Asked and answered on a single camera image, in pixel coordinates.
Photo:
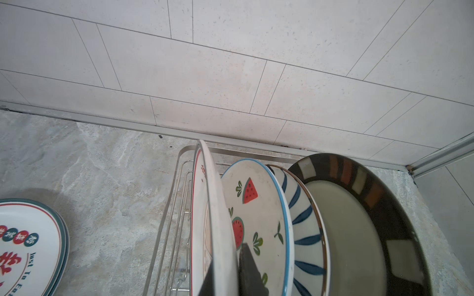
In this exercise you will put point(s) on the white watermelon pattern plate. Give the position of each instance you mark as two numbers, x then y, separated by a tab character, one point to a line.
261	219

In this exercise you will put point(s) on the dark rimmed checkered plate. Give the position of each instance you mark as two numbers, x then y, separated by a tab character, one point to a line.
374	249

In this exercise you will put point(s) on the metal wire dish rack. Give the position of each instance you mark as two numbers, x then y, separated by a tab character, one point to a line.
170	267

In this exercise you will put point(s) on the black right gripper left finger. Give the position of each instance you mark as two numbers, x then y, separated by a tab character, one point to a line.
207	288

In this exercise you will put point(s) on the white blue striped plate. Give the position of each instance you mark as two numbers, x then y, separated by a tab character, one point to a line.
312	255

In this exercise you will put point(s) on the white plate orange sunburst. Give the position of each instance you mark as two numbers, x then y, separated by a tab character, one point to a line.
212	237

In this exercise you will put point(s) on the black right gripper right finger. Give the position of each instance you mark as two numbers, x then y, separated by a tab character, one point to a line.
250	280

